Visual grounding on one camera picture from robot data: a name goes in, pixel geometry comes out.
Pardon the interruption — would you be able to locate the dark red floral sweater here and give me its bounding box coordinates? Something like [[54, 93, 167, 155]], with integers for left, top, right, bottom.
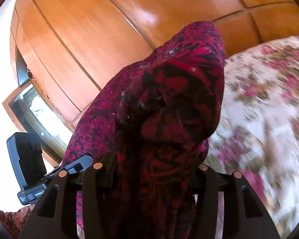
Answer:
[[62, 21, 225, 238]]

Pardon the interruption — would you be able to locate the floral bed quilt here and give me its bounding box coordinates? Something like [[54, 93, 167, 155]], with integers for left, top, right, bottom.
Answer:
[[205, 35, 299, 238]]

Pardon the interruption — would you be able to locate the wooden wardrobe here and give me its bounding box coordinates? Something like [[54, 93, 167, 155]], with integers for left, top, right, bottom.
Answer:
[[10, 0, 299, 128]]

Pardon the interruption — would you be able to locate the window with wooden frame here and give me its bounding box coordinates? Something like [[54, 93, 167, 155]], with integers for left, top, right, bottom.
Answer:
[[2, 80, 74, 167]]

